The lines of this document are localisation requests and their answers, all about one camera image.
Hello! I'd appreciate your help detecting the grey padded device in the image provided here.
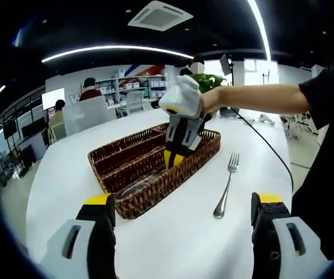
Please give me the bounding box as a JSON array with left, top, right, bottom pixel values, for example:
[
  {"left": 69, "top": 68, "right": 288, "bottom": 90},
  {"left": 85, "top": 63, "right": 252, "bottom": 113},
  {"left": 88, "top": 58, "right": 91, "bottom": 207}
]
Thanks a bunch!
[{"left": 219, "top": 106, "right": 243, "bottom": 119}]

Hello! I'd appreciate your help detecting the person's right hand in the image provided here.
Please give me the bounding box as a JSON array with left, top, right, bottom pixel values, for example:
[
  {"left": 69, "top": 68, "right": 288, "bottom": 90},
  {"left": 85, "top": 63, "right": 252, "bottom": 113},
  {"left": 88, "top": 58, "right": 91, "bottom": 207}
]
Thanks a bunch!
[{"left": 198, "top": 87, "right": 223, "bottom": 116}]

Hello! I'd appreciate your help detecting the thin black stand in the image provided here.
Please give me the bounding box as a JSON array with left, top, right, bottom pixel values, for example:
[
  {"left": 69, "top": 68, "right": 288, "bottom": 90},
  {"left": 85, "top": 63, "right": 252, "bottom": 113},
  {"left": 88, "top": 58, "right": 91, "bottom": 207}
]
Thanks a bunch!
[{"left": 261, "top": 68, "right": 272, "bottom": 87}]

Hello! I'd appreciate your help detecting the black panel on tripod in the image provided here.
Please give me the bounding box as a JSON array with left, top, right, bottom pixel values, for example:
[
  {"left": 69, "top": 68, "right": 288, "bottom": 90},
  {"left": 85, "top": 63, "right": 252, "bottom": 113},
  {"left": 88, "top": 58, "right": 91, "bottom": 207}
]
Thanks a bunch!
[{"left": 219, "top": 53, "right": 234, "bottom": 87}]

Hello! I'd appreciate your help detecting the bright white display screen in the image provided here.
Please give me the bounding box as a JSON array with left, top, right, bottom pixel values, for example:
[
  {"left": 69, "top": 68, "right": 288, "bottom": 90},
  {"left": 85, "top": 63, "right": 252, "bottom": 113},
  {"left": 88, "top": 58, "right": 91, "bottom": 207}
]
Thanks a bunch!
[{"left": 41, "top": 88, "right": 66, "bottom": 110}]

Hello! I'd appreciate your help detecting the silver metal fork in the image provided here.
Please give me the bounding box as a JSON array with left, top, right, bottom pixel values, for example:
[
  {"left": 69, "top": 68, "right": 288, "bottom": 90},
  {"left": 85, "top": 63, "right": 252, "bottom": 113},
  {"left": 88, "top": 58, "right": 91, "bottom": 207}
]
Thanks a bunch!
[{"left": 212, "top": 152, "right": 240, "bottom": 219}]

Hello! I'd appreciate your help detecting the green leafy plant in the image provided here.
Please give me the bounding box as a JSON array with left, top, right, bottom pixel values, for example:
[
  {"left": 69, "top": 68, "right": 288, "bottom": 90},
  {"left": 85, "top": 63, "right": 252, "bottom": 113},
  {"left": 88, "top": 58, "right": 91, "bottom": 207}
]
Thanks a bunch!
[{"left": 190, "top": 73, "right": 228, "bottom": 94}]

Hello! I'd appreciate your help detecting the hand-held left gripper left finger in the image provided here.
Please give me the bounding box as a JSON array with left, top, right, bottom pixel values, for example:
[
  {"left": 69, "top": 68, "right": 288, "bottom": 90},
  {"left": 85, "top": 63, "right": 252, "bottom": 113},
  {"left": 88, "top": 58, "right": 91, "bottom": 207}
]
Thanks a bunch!
[{"left": 40, "top": 194, "right": 117, "bottom": 279}]

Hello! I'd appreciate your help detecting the black monitor on stand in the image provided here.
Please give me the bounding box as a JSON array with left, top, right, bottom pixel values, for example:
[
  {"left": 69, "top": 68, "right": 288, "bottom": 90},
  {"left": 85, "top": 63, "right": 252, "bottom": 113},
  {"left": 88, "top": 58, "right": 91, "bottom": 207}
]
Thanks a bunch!
[{"left": 2, "top": 118, "right": 18, "bottom": 140}]

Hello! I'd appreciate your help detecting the brown wicker utensil storage tray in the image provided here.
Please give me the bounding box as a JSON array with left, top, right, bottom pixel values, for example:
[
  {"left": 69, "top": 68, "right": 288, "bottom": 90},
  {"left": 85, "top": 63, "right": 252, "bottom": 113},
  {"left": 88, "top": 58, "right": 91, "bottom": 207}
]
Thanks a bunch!
[{"left": 87, "top": 122, "right": 222, "bottom": 220}]

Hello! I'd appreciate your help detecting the white mesh office chair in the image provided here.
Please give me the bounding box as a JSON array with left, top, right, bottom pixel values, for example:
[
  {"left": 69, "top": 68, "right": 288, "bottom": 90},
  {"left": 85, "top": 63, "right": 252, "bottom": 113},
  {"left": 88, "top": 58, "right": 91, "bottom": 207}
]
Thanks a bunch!
[{"left": 125, "top": 90, "right": 145, "bottom": 116}]

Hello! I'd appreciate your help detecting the white ceiling air conditioner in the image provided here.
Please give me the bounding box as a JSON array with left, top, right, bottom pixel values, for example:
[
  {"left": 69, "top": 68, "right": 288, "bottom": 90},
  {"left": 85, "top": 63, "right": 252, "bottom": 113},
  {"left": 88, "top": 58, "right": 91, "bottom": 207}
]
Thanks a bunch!
[{"left": 127, "top": 0, "right": 194, "bottom": 31}]

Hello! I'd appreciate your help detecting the long curved ceiling light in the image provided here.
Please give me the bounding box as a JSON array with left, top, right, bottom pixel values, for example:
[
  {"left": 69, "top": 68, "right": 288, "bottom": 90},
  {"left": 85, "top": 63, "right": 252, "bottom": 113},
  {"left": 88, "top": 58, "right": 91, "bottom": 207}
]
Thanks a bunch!
[{"left": 41, "top": 45, "right": 196, "bottom": 63}]

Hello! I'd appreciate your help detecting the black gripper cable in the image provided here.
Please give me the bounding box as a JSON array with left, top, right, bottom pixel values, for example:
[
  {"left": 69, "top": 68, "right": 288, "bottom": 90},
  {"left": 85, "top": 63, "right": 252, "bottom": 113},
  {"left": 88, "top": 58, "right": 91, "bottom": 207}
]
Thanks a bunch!
[{"left": 230, "top": 107, "right": 295, "bottom": 194}]

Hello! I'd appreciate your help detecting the black desk monitor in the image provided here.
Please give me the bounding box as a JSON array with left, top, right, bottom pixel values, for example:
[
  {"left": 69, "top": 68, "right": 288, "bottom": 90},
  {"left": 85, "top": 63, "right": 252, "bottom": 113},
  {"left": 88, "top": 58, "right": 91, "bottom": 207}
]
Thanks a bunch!
[{"left": 21, "top": 116, "right": 47, "bottom": 139}]

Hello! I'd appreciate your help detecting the white storage shelf with bins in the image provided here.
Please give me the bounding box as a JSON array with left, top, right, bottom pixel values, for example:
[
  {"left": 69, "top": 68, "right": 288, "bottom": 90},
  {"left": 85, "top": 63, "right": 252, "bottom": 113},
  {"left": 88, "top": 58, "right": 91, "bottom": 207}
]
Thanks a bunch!
[{"left": 95, "top": 69, "right": 168, "bottom": 101}]

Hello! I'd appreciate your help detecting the white chair back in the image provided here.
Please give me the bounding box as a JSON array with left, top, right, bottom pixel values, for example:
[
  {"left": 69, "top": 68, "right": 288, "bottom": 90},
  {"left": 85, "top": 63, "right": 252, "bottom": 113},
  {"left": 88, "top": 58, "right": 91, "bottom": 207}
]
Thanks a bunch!
[{"left": 62, "top": 95, "right": 118, "bottom": 137}]

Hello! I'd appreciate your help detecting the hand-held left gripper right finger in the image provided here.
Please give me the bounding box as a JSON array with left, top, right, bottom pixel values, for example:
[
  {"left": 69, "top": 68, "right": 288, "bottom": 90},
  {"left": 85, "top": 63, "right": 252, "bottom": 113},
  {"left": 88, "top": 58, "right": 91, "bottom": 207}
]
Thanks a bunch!
[{"left": 250, "top": 191, "right": 332, "bottom": 279}]

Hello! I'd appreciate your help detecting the straight ceiling light strip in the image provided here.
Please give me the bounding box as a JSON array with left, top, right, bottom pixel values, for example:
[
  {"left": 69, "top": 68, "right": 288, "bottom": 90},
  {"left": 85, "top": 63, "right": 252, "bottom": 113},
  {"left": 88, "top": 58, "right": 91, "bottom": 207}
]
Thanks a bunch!
[{"left": 247, "top": 0, "right": 272, "bottom": 60}]

